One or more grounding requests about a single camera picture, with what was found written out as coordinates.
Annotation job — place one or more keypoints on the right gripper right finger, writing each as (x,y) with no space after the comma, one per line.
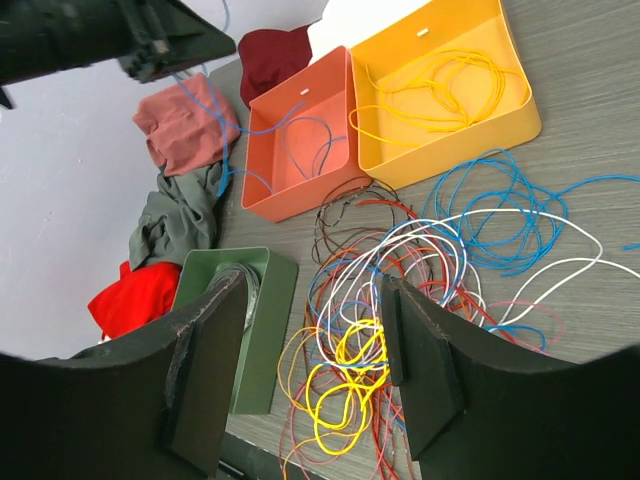
(479,407)

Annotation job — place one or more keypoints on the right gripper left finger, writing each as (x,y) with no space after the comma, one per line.
(151,404)

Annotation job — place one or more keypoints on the green plastic tray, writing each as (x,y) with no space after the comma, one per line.
(263,339)

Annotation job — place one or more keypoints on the dark red cloth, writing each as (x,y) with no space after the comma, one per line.
(269,57)

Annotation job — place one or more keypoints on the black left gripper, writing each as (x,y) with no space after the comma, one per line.
(150,39)

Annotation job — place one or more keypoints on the grey cloth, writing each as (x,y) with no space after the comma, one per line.
(180,216)

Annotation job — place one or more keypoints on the coral orange plastic tray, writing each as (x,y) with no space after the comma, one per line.
(301,149)

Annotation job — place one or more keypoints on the yellow plastic tray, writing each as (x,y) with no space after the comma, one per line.
(443,85)

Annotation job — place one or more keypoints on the bright red cloth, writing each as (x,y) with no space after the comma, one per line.
(137,298)

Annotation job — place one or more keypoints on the pink cloth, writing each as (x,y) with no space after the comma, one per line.
(186,126)

